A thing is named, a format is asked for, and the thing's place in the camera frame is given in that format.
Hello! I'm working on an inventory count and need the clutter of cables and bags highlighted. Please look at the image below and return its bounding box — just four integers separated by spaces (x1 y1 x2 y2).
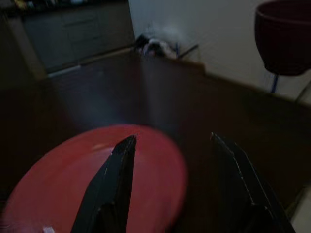
134 25 200 61

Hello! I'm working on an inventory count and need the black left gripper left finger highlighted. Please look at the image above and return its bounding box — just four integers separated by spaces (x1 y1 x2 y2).
70 134 138 233

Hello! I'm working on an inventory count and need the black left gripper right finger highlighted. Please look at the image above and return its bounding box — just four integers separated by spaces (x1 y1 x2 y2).
209 132 296 233

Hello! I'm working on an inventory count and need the grey kitchen cabinet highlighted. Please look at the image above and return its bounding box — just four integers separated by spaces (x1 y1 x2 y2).
21 0 136 75

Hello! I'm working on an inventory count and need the white bowl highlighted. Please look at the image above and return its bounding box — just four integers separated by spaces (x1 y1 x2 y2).
254 0 311 77

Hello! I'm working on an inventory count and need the blue mop handle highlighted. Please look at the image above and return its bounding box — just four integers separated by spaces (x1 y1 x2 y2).
270 73 279 94

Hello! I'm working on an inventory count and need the red plate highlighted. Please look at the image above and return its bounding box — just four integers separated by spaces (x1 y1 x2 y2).
0 124 188 233

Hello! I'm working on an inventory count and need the dark wooden dining table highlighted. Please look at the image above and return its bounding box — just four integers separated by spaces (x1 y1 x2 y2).
0 47 311 233

